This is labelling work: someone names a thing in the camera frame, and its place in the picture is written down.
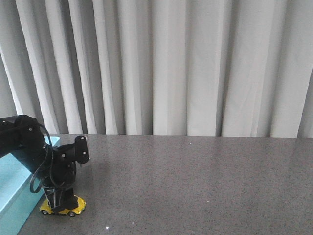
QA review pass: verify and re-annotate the yellow toy beetle car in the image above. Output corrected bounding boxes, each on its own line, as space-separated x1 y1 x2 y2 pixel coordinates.
39 195 87 217

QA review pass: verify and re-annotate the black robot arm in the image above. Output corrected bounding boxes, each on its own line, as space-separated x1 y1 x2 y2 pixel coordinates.
0 115 89 217

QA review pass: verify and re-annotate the grey pleated curtain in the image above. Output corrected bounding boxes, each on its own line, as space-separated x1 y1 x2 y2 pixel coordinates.
0 0 313 138

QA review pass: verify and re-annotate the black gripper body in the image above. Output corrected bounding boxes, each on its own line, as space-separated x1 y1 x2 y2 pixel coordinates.
42 136 89 189

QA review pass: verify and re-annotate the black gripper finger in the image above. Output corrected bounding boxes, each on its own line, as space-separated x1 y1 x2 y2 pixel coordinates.
45 188 79 213

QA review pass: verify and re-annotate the light blue box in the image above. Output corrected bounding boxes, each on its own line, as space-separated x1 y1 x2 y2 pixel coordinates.
0 136 61 235

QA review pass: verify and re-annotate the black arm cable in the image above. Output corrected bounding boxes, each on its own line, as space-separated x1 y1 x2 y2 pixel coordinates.
29 123 74 194

